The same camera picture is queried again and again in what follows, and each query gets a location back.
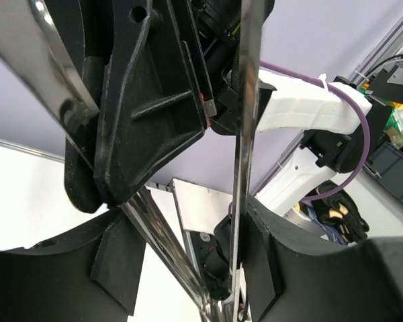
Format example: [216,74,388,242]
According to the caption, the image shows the metal tongs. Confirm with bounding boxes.
[0,0,266,322]

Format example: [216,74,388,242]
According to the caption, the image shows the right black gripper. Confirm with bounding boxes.
[43,0,279,205]

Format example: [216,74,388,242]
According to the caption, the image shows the dark plastic crate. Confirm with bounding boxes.
[365,133,403,204]

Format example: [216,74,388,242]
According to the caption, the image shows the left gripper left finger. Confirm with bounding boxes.
[0,211,146,321]

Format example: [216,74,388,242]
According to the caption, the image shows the black work gloves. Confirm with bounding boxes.
[312,190,369,244]

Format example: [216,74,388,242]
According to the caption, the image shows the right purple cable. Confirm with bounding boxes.
[228,60,372,215]

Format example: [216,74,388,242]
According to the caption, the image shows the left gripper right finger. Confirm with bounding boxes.
[241,197,403,321]

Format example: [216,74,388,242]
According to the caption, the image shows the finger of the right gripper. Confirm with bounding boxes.
[64,56,110,213]

